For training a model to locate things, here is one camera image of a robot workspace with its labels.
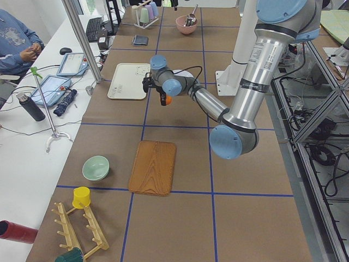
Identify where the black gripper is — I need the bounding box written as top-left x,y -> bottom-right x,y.
142,72 -> 167,106

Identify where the orange fruit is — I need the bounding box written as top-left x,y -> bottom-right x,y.
165,96 -> 172,105

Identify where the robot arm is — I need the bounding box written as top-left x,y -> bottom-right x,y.
142,1 -> 322,159

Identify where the cream bear serving tray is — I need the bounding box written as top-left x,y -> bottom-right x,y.
107,63 -> 151,100

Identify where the white round plate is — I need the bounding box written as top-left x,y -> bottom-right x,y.
171,69 -> 194,85

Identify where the folded grey cloth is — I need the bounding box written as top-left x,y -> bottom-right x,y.
132,35 -> 148,46

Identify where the pink bowl with utensils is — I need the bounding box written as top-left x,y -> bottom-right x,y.
175,15 -> 197,35

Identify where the pale green cup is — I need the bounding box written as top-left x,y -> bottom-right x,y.
140,7 -> 149,23

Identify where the lilac cup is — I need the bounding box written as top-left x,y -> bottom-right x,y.
145,2 -> 159,20

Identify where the white cup rack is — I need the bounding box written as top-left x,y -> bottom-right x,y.
131,0 -> 159,29

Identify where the wooden cutting board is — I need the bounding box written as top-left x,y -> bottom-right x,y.
128,140 -> 177,197

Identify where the blue teach pendant far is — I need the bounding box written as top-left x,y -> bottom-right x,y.
56,53 -> 88,77

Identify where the blue teach pendant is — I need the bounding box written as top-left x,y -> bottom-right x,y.
56,53 -> 88,77
36,75 -> 71,108

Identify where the black keyboard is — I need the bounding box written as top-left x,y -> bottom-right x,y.
85,17 -> 103,43

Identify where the folded navy umbrella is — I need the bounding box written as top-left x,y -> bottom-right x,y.
53,89 -> 77,117

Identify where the black computer mouse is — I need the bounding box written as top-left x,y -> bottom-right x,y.
59,47 -> 72,55

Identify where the green ceramic bowl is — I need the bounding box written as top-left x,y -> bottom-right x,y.
82,156 -> 110,181

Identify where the blue teach pendant near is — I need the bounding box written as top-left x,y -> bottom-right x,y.
36,75 -> 71,108

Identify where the metal stand with green clip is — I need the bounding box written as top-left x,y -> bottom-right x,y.
30,67 -> 73,153

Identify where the black water bottle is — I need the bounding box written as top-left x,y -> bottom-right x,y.
16,92 -> 45,122

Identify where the yellow cup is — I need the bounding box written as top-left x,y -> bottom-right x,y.
72,187 -> 91,209

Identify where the person in blue sweater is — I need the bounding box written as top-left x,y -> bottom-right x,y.
1,9 -> 44,77

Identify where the wooden mug rack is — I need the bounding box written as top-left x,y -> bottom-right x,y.
51,202 -> 110,261

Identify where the dark green cup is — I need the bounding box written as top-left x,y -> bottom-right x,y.
55,247 -> 84,262

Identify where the red cylinder cup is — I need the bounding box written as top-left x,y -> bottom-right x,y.
1,220 -> 38,244

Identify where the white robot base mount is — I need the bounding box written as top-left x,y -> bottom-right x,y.
215,0 -> 258,96

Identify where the aluminium frame post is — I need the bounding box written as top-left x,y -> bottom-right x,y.
62,0 -> 103,84

